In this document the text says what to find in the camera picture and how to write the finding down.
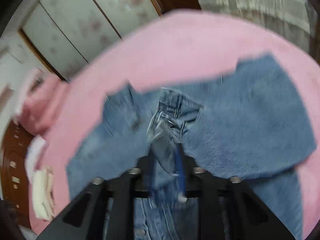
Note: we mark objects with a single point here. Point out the floral sliding wardrobe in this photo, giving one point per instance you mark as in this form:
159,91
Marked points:
69,34

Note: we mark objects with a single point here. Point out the grey beige curtain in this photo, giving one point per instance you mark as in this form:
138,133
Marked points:
295,20

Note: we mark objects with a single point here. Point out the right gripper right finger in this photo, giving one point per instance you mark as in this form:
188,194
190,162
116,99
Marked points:
228,208

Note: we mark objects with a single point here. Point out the folded cream clothes stack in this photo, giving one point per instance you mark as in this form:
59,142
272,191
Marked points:
42,198

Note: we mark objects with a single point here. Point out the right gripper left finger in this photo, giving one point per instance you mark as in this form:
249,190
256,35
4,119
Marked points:
104,209

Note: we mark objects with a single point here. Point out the blue denim jacket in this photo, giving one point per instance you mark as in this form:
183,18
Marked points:
251,124

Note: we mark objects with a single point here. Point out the brown wooden headboard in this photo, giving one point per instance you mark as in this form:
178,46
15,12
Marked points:
14,179

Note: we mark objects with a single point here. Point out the pink bed blanket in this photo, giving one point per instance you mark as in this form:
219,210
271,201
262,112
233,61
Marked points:
182,47

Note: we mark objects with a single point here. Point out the pink white pillow on quilt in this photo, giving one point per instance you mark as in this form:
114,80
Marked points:
31,78

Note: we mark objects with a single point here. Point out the folded pink quilt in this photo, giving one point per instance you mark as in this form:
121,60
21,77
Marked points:
43,105

